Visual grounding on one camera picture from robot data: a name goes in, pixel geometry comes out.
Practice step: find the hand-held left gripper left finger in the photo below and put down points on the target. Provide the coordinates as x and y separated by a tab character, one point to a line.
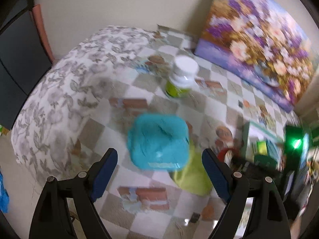
104	175

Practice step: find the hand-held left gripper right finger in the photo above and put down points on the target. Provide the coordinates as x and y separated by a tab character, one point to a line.
217	175

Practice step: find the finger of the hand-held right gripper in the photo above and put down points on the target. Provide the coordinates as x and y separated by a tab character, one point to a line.
254	166

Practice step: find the green tissue pack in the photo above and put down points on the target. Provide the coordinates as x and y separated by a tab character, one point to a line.
260	147

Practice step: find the white tray with teal rim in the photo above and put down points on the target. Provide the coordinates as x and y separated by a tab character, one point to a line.
249	134

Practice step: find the lime green cloth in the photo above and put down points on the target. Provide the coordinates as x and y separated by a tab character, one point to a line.
194	179

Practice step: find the red tape roll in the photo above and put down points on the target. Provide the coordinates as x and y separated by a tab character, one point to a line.
224	151

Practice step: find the teal plastic box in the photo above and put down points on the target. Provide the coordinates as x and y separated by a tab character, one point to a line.
159	142

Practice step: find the checkered printed tablecloth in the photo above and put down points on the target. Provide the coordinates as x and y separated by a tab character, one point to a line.
154	104

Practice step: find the grey floral cloth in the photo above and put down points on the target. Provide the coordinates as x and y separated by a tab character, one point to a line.
62	92

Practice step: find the blue plastic bag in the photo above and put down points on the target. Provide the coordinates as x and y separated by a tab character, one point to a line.
3	194

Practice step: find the white pill bottle green label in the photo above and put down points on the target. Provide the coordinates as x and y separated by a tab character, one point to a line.
183	74

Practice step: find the green box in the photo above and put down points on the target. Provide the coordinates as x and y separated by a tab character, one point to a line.
3	130

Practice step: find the flower painting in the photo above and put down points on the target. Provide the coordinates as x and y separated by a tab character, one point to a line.
256	42

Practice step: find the dark cabinet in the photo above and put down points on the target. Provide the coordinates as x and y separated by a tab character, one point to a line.
17	67

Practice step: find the pink board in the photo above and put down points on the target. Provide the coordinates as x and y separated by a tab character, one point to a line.
42	34

